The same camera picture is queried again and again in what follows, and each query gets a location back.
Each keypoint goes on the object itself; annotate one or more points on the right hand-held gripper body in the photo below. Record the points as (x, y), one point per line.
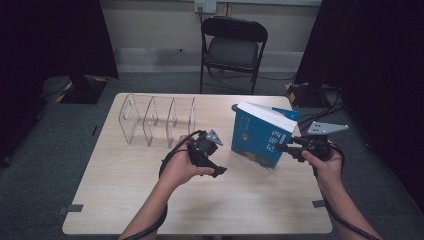
(318, 146)

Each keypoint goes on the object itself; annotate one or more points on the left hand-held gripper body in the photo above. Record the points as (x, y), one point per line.
(201, 150)

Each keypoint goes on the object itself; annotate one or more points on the blue book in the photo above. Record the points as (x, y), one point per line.
(256, 140)

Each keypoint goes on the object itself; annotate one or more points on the clear acrylic book rack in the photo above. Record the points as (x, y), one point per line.
(156, 121)

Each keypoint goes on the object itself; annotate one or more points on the person's right hand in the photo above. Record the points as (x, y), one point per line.
(328, 166)

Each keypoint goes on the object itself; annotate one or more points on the person's left hand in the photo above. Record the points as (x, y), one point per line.
(180, 166)

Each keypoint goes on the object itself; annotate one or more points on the black stand base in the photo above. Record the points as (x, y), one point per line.
(83, 91)
(305, 95)

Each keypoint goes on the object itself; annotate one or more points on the dark curtain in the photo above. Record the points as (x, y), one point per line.
(376, 66)
(50, 50)

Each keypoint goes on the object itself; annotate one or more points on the black folding chair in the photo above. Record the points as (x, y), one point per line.
(231, 51)

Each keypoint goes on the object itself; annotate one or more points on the white wall socket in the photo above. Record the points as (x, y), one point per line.
(205, 6)

